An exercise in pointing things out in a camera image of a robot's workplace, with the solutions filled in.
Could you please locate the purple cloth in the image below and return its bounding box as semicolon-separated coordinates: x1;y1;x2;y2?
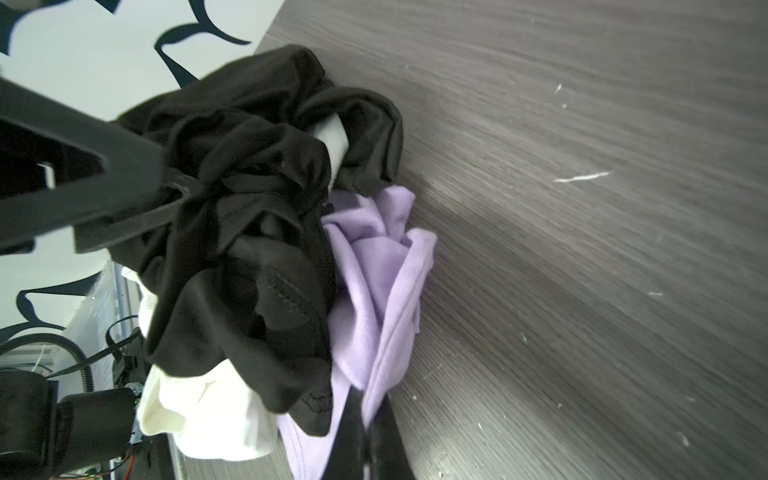
278;186;437;479

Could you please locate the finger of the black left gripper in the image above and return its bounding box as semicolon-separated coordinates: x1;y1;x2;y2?
73;173;203;254
1;80;168;252

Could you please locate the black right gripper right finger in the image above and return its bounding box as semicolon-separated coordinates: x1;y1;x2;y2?
368;395;415;480

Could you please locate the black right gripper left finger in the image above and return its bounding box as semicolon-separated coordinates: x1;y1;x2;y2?
322;387;366;480

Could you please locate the white cloth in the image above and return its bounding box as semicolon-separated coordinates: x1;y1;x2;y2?
119;113;350;462

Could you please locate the black cloth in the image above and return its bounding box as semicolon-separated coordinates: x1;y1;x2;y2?
110;45;403;436

